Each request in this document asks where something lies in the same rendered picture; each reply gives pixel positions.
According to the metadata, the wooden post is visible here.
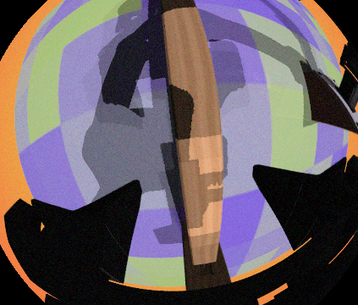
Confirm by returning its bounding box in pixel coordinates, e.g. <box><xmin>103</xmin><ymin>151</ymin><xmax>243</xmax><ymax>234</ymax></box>
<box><xmin>182</xmin><ymin>220</ymin><xmax>232</xmax><ymax>291</ymax></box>

